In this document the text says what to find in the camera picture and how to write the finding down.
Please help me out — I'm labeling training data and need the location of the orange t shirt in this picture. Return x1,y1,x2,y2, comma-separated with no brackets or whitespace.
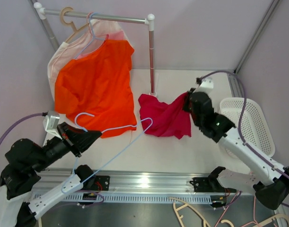
55,40,137,138

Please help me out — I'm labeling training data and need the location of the magenta t shirt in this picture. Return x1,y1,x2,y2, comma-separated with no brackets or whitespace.
138,93,191,139

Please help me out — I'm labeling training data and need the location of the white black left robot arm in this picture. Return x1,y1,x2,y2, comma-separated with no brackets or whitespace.
0,122,102,227

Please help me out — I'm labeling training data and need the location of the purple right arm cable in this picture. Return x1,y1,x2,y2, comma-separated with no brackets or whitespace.
201,70,289,210

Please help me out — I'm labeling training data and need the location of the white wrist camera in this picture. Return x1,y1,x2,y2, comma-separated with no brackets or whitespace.
195,78,214,94
43,111,60,138

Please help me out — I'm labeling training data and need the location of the white plastic laundry basket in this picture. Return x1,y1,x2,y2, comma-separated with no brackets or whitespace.
220,97,275,157

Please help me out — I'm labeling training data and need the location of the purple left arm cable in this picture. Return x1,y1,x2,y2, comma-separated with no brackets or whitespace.
0,112,50,194

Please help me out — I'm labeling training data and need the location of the beige hanger on floor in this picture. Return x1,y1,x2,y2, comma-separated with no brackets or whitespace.
170,197,235,227

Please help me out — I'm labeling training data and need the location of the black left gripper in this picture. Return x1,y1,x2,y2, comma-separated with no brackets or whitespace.
33,121,103,171

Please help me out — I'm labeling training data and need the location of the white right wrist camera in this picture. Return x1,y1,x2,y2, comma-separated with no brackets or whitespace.
195,78,214,94

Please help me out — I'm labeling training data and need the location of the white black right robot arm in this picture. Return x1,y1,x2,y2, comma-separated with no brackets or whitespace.
183,89,289,210

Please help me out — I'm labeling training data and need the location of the cream white t shirt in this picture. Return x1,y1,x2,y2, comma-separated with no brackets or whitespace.
47,18,131,100

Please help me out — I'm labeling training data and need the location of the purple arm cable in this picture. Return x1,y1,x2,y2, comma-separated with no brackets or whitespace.
0,112,50,194
201,70,289,210

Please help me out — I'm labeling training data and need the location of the pink wire hanger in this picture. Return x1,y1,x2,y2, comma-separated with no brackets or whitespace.
86,12,94,37

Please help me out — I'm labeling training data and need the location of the metal clothes rack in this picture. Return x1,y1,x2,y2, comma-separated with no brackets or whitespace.
29,0,157,96

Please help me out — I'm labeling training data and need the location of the pink t shirt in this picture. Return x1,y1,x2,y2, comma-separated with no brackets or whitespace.
74,19,129,60

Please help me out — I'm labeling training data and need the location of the aluminium mounting rail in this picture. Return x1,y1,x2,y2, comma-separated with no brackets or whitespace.
24,168,256,195

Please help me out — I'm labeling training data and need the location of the beige wooden hanger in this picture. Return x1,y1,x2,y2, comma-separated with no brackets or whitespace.
59,7,89,43

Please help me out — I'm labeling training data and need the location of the slotted white cable duct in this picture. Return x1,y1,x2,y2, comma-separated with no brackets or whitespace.
63,192,224,205

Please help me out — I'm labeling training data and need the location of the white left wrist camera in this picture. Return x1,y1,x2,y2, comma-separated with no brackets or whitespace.
43,111,60,138

